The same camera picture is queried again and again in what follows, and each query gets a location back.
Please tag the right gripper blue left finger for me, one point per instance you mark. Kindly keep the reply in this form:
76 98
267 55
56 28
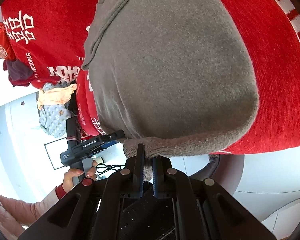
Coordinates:
125 183

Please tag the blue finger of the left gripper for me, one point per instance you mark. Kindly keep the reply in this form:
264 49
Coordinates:
112 136
105 146

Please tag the dark purple garment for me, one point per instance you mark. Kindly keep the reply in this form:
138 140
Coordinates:
19 74

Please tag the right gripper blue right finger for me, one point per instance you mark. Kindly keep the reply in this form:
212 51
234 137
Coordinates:
174 184

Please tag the red blanket with white characters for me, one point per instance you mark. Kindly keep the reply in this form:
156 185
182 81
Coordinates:
49 36

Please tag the grey knit sweater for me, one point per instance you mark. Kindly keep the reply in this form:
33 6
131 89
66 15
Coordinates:
174 75

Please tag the person's left hand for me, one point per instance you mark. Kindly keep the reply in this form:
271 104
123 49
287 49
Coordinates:
68 184

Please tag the pink left sleeve forearm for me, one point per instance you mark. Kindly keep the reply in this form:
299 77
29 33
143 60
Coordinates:
15 215

